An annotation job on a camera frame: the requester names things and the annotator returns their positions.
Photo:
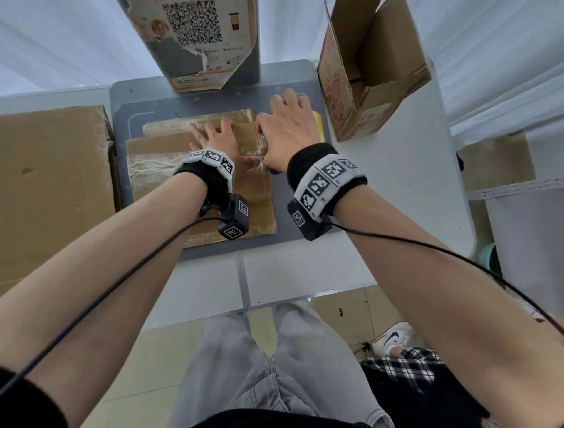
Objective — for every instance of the person's left hand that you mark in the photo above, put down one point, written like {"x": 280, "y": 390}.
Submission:
{"x": 224, "y": 145}

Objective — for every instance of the grey scanner kiosk with poster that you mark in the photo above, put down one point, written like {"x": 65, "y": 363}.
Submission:
{"x": 198, "y": 53}

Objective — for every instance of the person's left forearm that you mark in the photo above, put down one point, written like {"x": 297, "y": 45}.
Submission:
{"x": 101, "y": 282}

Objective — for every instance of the cardboard box black print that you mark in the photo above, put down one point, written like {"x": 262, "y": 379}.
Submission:
{"x": 150, "y": 150}

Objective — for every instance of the white sneaker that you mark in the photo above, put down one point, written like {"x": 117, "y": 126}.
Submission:
{"x": 392, "y": 337}

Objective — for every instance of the black shirt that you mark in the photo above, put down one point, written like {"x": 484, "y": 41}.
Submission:
{"x": 26, "y": 405}

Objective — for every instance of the black white plaid cloth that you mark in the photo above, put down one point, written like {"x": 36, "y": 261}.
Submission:
{"x": 405, "y": 366}

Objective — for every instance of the white perforated metal bar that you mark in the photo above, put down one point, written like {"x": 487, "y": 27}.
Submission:
{"x": 520, "y": 187}

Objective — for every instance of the person's right forearm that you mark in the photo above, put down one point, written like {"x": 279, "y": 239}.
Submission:
{"x": 440, "y": 308}

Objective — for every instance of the teal plastic bucket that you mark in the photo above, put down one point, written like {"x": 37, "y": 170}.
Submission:
{"x": 487, "y": 258}

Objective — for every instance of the grey trousers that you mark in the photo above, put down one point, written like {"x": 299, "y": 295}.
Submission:
{"x": 229, "y": 375}

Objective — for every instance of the person's right hand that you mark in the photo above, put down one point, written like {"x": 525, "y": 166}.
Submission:
{"x": 291, "y": 128}

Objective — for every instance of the grey scanning mat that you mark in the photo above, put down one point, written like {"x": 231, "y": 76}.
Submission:
{"x": 132, "y": 97}

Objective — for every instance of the red print cardboard box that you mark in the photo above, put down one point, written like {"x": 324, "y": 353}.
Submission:
{"x": 387, "y": 44}

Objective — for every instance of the large cardboard box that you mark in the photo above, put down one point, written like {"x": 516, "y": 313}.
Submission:
{"x": 53, "y": 176}

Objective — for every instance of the white checked cloth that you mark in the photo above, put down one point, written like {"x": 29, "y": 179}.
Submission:
{"x": 531, "y": 308}

